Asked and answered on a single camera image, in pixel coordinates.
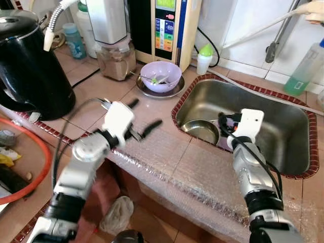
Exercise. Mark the thin metal spoon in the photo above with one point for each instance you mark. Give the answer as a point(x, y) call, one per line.
point(142, 76)

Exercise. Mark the small teal plastic bottle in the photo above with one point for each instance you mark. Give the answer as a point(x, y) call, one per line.
point(74, 44)

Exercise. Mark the crumpled grey plastic bag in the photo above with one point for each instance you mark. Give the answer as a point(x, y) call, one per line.
point(116, 215)

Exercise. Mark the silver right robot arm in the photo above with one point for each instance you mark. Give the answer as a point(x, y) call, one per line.
point(253, 177)

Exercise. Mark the grey appliance with brown jar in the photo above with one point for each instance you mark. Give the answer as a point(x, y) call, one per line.
point(109, 25)

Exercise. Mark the cream water ionizer machine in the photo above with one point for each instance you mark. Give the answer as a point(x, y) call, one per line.
point(174, 30)

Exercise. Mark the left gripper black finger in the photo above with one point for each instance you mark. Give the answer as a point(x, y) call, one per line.
point(133, 104)
point(152, 126)

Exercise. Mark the stainless steel sink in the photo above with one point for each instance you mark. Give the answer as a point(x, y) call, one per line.
point(283, 126)

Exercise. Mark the yellow wrapper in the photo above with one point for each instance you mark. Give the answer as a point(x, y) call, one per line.
point(9, 156)

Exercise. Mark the round steel plate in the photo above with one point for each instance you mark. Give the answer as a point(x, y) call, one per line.
point(177, 92)

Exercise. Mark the clear bubble wrap sheet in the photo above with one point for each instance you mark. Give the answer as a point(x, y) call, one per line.
point(192, 172)

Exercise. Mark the orange plastic basin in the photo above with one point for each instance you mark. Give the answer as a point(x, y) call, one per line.
point(46, 162)

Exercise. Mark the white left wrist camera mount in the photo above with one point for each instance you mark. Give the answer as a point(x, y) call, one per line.
point(119, 121)

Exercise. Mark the black electric kettle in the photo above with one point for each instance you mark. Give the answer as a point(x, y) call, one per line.
point(30, 66)

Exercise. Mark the tall white plastic bottle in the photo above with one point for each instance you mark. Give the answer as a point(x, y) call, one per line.
point(85, 28)

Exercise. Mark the white bottle green cap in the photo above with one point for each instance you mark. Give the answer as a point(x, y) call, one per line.
point(204, 62)

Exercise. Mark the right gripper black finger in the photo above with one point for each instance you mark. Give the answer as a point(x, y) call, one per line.
point(226, 132)
point(221, 119)

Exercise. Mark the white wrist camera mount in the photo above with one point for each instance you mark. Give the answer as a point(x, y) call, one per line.
point(119, 121)
point(249, 124)

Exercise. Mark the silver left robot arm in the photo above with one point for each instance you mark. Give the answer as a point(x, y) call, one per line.
point(81, 167)

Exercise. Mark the clear bottle green dish soap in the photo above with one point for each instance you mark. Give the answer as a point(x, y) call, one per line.
point(302, 73)

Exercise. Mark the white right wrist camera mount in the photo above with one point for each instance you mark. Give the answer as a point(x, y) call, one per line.
point(249, 124)

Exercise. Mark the stainless steel bowl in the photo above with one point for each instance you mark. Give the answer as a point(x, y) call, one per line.
point(200, 132)

